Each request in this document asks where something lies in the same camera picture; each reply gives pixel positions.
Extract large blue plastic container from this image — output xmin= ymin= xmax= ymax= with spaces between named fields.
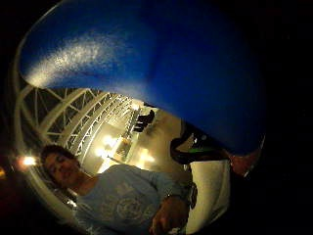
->
xmin=19 ymin=0 xmax=268 ymax=157

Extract dark wristwatch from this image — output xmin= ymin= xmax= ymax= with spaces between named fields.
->
xmin=187 ymin=181 xmax=200 ymax=211

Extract the person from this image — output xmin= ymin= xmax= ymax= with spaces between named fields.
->
xmin=40 ymin=143 xmax=199 ymax=235

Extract white steel truss structure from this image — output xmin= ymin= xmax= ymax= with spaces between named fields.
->
xmin=12 ymin=65 xmax=146 ymax=226

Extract bright round lamp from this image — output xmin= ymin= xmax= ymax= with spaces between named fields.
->
xmin=21 ymin=155 xmax=38 ymax=167

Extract glowing wall lights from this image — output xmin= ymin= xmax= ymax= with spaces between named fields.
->
xmin=94 ymin=133 xmax=156 ymax=165

